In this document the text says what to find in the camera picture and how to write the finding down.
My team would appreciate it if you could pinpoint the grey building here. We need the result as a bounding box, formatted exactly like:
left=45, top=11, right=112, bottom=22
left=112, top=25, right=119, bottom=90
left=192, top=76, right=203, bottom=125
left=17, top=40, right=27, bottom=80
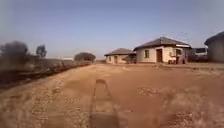
left=203, top=30, right=224, bottom=64

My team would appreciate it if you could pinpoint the small dark tree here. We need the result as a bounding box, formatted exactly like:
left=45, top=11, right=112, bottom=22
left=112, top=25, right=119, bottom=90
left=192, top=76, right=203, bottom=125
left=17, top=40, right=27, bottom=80
left=35, top=44, right=48, bottom=59

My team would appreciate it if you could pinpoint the small house with brown roof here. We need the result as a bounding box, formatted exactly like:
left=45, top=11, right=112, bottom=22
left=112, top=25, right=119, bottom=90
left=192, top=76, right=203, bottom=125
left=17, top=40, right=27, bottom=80
left=103, top=47, right=137, bottom=65

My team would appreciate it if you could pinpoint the low wide tree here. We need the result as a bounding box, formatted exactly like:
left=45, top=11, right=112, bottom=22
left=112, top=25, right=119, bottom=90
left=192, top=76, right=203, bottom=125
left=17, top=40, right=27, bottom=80
left=73, top=51, right=97, bottom=63

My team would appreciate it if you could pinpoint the pale house with brown roof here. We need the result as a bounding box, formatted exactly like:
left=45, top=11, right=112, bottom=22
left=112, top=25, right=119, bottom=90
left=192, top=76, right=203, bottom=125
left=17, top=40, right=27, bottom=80
left=132, top=36, right=193, bottom=65

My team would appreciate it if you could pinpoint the large dark tree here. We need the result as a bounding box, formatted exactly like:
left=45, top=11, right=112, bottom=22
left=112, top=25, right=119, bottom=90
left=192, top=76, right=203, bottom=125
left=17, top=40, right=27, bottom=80
left=0, top=40, right=30, bottom=65

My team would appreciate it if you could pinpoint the white vehicle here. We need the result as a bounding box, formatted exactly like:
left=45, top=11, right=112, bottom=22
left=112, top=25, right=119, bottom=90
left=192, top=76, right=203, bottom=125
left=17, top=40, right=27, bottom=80
left=191, top=46, right=210, bottom=63

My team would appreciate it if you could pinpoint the red dirt road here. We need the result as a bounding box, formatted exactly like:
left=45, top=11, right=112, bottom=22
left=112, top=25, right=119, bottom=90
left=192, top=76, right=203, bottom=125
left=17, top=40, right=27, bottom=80
left=0, top=61, right=224, bottom=128

